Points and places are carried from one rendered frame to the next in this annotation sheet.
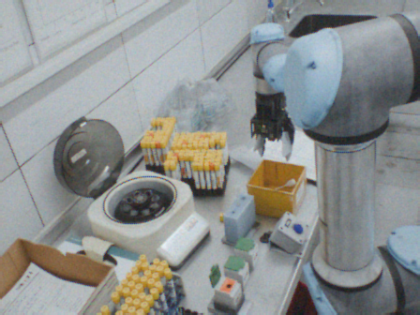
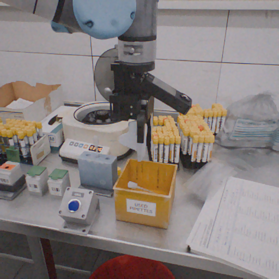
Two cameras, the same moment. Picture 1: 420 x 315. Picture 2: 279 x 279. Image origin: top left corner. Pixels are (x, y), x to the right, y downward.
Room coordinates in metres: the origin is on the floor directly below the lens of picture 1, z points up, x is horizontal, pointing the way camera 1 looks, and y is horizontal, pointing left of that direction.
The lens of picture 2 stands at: (0.86, -0.70, 1.37)
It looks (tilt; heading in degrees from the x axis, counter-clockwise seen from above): 28 degrees down; 74
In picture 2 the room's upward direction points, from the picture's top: straight up
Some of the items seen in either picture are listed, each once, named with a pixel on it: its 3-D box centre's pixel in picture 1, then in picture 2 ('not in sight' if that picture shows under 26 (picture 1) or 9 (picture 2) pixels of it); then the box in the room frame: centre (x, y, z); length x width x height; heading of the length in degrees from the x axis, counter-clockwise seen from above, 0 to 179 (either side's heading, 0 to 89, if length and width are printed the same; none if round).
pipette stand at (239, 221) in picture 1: (240, 219); (98, 171); (0.93, -0.06, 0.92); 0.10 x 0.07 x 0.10; 146
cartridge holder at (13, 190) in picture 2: (229, 303); (12, 183); (0.69, 0.00, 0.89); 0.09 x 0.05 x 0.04; 58
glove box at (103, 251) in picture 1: (99, 262); (61, 123); (0.84, 0.31, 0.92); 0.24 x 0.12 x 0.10; 61
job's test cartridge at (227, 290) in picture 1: (228, 294); (10, 175); (0.69, 0.00, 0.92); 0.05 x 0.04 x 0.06; 58
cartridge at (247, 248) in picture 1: (247, 253); (59, 183); (0.82, -0.06, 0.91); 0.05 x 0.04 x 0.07; 61
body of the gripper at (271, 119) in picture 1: (269, 112); (133, 90); (1.01, -0.16, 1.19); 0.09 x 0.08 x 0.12; 150
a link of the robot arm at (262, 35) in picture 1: (268, 51); (135, 6); (1.01, -0.17, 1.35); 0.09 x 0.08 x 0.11; 4
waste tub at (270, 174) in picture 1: (277, 189); (146, 191); (1.03, -0.18, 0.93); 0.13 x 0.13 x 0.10; 60
